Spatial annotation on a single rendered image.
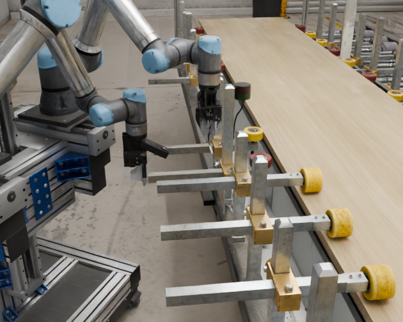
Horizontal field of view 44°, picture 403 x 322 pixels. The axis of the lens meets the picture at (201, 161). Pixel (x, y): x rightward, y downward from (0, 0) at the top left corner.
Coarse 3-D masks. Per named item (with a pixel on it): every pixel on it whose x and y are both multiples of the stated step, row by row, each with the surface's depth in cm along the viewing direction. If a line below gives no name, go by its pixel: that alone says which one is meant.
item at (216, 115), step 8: (200, 88) 164; (208, 88) 166; (216, 88) 163; (208, 96) 165; (200, 104) 166; (208, 104) 165; (216, 104) 166; (200, 112) 165; (208, 112) 167; (216, 112) 165; (200, 120) 166; (216, 120) 167
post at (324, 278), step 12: (324, 264) 86; (312, 276) 88; (324, 276) 84; (336, 276) 85; (312, 288) 88; (324, 288) 86; (312, 300) 89; (324, 300) 87; (312, 312) 89; (324, 312) 88
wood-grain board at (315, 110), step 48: (240, 48) 331; (288, 48) 331; (288, 96) 245; (336, 96) 245; (384, 96) 245; (288, 144) 195; (336, 144) 195; (384, 144) 195; (336, 192) 162; (384, 192) 162; (336, 240) 139; (384, 240) 139
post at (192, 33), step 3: (189, 30) 289; (192, 30) 287; (195, 30) 288; (189, 33) 290; (192, 33) 288; (195, 33) 288; (189, 36) 291; (192, 36) 289; (195, 36) 289; (189, 39) 292; (192, 39) 289; (195, 39) 290; (192, 66) 297; (195, 66) 297; (192, 69) 297; (195, 69) 298; (192, 72) 298; (195, 72) 298; (192, 87) 302; (195, 87) 303; (192, 90) 303; (195, 90) 303
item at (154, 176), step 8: (248, 168) 186; (152, 176) 181; (160, 176) 181; (168, 176) 182; (176, 176) 182; (184, 176) 182; (192, 176) 183; (200, 176) 183; (208, 176) 184; (216, 176) 184
